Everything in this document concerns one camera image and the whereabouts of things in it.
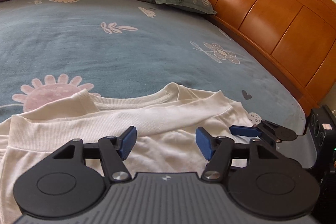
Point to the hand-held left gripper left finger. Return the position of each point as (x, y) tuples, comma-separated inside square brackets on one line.
[(128, 141)]

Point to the blue floral bed sheet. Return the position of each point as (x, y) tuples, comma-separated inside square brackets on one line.
[(105, 43)]

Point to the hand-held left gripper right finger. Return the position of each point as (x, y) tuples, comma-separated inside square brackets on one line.
[(205, 142)]

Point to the wooden headboard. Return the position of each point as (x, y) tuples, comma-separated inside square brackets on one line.
[(262, 16)]

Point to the white printed long-sleeve shirt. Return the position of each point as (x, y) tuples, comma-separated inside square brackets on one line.
[(157, 113)]

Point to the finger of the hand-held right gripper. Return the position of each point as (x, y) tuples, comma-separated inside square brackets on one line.
[(242, 130)]

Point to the black box device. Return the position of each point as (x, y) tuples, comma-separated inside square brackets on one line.
[(321, 134)]

